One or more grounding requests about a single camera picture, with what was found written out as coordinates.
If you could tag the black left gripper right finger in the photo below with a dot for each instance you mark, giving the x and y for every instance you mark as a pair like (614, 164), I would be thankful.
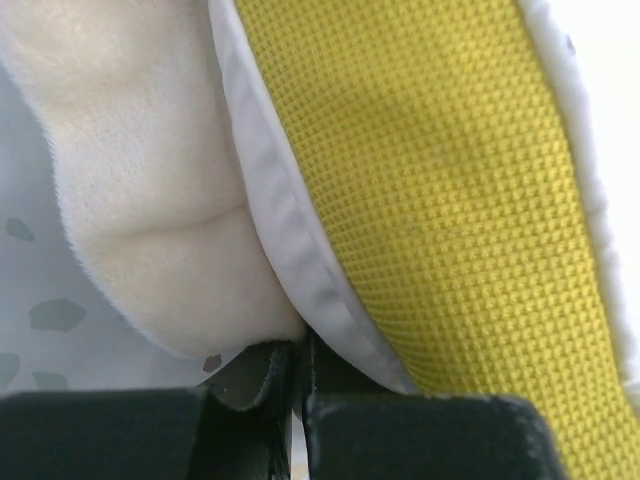
(356, 429)

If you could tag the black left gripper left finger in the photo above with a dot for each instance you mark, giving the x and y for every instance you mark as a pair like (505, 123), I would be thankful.
(235, 425)

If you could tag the white pillowcase with cream ruffle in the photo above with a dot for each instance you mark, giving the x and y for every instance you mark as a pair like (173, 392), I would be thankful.
(178, 189)

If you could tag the cream yellow dotted pillow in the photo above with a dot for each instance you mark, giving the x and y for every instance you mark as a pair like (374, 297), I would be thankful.
(437, 148)

